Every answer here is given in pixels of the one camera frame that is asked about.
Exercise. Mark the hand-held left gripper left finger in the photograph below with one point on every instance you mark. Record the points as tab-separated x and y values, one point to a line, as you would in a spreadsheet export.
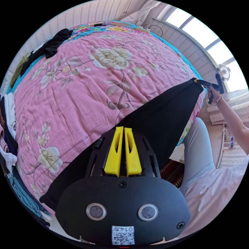
112	155

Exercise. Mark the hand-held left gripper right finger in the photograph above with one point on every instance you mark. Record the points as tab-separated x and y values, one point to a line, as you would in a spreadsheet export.
133	157

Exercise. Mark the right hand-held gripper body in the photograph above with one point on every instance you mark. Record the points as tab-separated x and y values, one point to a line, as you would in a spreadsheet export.
209	86

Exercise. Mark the black pants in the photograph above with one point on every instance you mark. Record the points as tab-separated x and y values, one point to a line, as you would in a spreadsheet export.
155	120

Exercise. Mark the person's right forearm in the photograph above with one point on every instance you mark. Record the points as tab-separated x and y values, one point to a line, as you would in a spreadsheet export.
233	118

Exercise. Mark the person's right hand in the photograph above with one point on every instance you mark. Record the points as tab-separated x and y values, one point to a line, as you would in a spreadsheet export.
215	95

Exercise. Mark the white fan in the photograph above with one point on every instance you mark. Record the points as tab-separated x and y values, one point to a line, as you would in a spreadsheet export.
224	71

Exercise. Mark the patterned brown rug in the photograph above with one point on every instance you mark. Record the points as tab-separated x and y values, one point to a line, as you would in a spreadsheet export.
173	173

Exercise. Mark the window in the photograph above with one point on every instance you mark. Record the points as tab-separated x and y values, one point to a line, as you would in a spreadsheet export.
212	33

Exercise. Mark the person's body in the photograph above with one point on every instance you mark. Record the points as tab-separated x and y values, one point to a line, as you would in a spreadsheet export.
196	147

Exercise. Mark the bed with pink floral quilt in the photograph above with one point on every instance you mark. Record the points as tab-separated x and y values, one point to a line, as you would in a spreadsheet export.
83	87

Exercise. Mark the pile of clothes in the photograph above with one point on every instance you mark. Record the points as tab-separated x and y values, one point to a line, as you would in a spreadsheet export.
8	124
52	43

